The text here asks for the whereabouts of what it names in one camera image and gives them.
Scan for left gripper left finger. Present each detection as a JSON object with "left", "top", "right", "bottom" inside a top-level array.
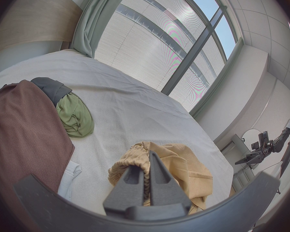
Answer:
[{"left": 103, "top": 164, "right": 145, "bottom": 218}]

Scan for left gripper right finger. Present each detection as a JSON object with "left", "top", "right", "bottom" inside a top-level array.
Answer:
[{"left": 149, "top": 151, "right": 192, "bottom": 214}]

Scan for tan shorts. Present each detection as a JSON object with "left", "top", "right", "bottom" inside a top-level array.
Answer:
[{"left": 108, "top": 141, "right": 213, "bottom": 214}]

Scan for bed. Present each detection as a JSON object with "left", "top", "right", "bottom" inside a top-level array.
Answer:
[{"left": 0, "top": 0, "right": 234, "bottom": 217}]

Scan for pale blue garment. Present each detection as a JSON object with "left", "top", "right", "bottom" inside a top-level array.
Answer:
[{"left": 58, "top": 160, "right": 82, "bottom": 200}]

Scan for green garment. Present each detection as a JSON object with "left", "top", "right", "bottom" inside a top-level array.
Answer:
[{"left": 56, "top": 92, "right": 95, "bottom": 138}]

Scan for brown shorts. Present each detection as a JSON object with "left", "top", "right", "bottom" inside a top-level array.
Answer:
[{"left": 0, "top": 79, "right": 76, "bottom": 227}]

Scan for black garment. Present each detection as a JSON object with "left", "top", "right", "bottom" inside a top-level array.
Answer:
[{"left": 30, "top": 77, "right": 73, "bottom": 106}]

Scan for window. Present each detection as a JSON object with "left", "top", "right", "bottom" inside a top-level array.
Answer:
[{"left": 93, "top": 0, "right": 243, "bottom": 116}]

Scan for blue-green curtain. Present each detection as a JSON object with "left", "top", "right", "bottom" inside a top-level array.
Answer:
[{"left": 71, "top": 0, "right": 133, "bottom": 58}]

